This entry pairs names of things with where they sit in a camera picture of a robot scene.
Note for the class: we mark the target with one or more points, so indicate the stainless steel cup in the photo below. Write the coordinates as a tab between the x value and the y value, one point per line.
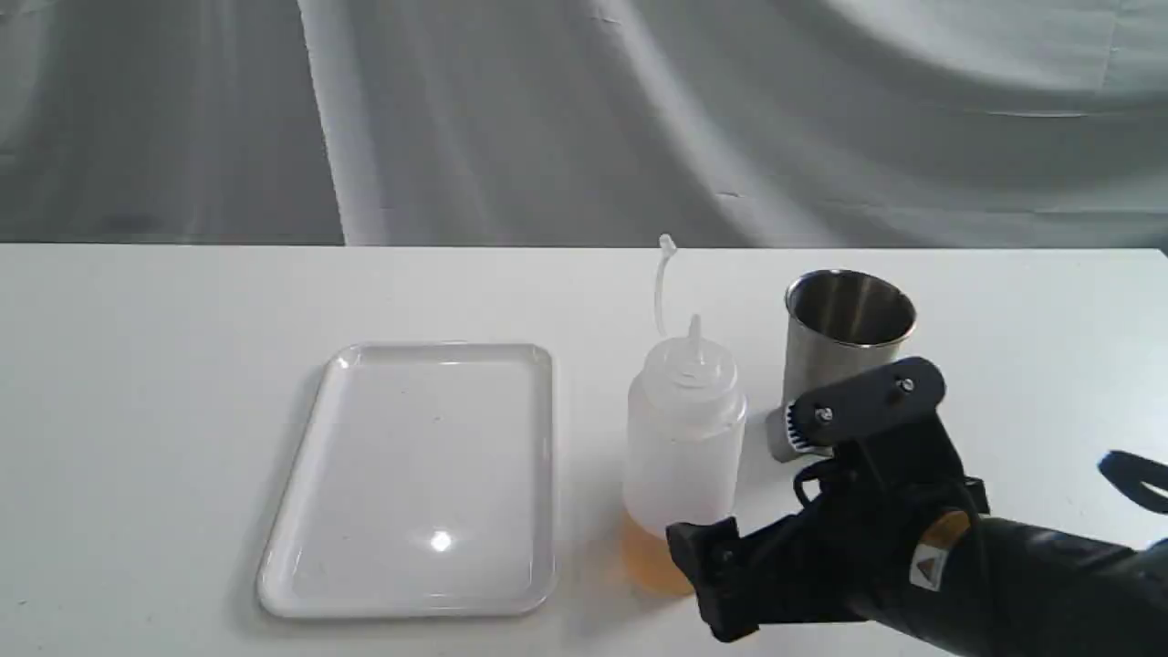
840	323

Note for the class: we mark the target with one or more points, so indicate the white rectangular plastic tray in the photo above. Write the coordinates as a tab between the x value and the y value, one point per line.
424	486

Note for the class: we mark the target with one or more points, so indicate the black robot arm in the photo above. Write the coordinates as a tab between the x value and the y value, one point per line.
1051	594

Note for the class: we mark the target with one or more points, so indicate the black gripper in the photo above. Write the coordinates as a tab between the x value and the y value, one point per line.
889	530

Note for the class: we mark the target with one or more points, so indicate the translucent squeeze bottle amber liquid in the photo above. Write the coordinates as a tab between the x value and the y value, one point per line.
686	422

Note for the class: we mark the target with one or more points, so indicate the grey fabric backdrop curtain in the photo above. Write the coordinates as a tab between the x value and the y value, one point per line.
774	124

